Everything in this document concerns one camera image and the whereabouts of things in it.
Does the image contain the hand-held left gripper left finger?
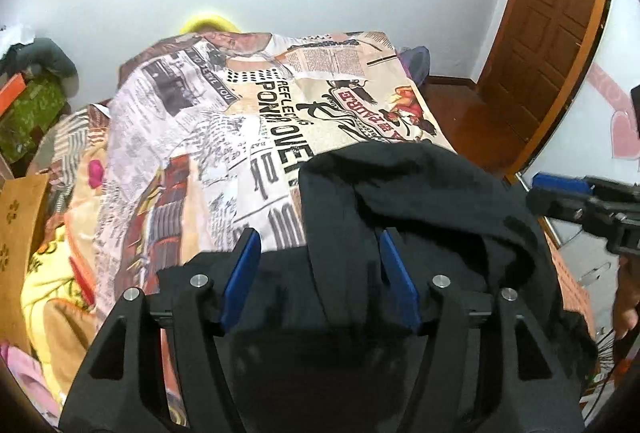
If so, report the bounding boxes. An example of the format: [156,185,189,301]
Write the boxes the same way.
[59,227,263,433]

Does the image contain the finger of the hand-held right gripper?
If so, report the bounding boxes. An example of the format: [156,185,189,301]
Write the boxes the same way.
[525,187,621,239]
[531,171,608,198]

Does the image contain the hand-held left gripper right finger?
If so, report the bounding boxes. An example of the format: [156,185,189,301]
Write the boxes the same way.
[378,228,586,433]

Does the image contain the black zip hoodie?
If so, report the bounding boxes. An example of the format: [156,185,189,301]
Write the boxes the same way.
[156,140,601,433]

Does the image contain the person's right hand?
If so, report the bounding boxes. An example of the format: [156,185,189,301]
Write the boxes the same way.
[612,259,640,340]

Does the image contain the bed with newspaper-print sheet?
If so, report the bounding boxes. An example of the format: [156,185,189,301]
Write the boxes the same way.
[92,30,598,429]

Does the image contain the brown wooden door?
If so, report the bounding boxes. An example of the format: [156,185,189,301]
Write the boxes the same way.
[477,0,608,154]

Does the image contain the yellow fleece blanket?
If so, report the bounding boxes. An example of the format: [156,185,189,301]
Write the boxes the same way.
[20,108,166,414]

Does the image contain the grey purple backpack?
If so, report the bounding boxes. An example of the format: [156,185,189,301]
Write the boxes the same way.
[400,45,432,86]

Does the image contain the grey striped cloth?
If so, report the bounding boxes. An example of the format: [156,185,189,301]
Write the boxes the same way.
[42,105,116,174]

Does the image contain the wooden folding lap table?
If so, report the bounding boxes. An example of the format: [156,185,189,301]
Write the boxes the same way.
[0,173,51,354]

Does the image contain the light pink fleece cloth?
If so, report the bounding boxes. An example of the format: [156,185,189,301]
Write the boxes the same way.
[0,343,61,424]

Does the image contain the yellow curved cushion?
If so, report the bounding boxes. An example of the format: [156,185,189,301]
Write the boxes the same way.
[181,12,243,34]

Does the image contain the green patterned bag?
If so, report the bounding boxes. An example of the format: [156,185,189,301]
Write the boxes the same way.
[0,78,68,164]

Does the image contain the grey cloth bundle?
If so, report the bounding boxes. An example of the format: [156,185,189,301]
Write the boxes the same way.
[10,38,80,78]

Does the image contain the orange box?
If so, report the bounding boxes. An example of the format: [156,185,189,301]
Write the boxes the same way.
[0,73,26,116]

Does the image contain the white crumpled cloth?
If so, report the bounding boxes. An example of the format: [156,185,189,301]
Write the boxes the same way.
[0,25,36,46]

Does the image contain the pink heart wall sticker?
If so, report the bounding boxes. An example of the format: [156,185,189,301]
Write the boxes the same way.
[587,63,640,161]

